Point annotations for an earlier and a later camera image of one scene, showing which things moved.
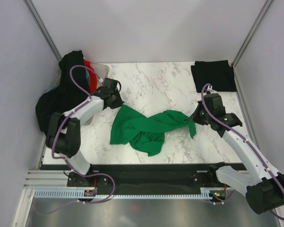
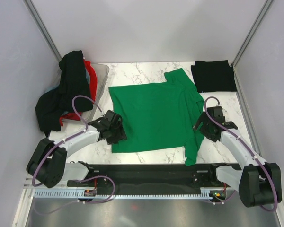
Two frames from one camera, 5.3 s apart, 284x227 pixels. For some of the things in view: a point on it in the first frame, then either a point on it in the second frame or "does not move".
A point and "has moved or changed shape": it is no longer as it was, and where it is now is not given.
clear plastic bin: x=102 y=70 does not move
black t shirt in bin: x=73 y=90 does not move
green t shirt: x=146 y=133 has moved or changed shape
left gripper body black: x=113 y=95 → x=117 y=133
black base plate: x=148 y=179 does not move
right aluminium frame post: x=267 y=5 does not move
